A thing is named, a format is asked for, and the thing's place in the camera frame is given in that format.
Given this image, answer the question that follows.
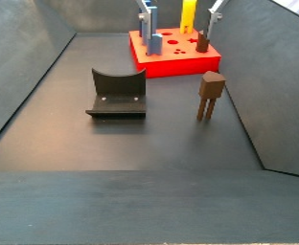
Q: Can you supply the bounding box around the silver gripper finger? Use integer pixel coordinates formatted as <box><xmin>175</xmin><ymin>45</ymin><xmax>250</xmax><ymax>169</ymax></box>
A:
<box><xmin>135</xmin><ymin>0</ymin><xmax>151</xmax><ymax>23</ymax></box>
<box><xmin>206</xmin><ymin>0</ymin><xmax>229</xmax><ymax>39</ymax></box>

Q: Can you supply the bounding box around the brown three prong peg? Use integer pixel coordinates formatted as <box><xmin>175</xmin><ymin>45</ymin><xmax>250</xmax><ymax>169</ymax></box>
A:
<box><xmin>197</xmin><ymin>71</ymin><xmax>226</xmax><ymax>121</ymax></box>

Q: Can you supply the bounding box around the red peg board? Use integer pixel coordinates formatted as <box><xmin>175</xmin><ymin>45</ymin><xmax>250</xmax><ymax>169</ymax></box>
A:
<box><xmin>130</xmin><ymin>28</ymin><xmax>222</xmax><ymax>78</ymax></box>

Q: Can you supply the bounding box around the light blue tall peg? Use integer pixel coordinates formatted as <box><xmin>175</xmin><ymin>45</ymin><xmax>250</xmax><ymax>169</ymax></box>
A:
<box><xmin>146</xmin><ymin>5</ymin><xmax>161</xmax><ymax>56</ymax></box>

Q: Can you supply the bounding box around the yellow two-leg peg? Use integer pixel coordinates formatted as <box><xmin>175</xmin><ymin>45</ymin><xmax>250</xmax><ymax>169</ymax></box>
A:
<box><xmin>181</xmin><ymin>0</ymin><xmax>197</xmax><ymax>33</ymax></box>

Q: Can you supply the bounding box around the short brown hexagonal peg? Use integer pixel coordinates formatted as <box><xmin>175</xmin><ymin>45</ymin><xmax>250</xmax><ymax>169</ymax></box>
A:
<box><xmin>195</xmin><ymin>32</ymin><xmax>210</xmax><ymax>53</ymax></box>

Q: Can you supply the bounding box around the small grey-blue peg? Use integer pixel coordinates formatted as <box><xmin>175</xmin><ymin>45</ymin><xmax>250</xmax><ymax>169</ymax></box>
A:
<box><xmin>147</xmin><ymin>33</ymin><xmax>163</xmax><ymax>56</ymax></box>

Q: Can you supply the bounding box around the dark blue rectangular peg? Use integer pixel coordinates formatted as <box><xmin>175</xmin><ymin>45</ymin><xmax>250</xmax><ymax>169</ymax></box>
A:
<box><xmin>137</xmin><ymin>0</ymin><xmax>153</xmax><ymax>45</ymax></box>

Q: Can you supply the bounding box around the black curved holder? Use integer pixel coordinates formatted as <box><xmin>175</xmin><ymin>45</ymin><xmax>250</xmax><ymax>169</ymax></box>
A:
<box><xmin>86</xmin><ymin>70</ymin><xmax>147</xmax><ymax>117</ymax></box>

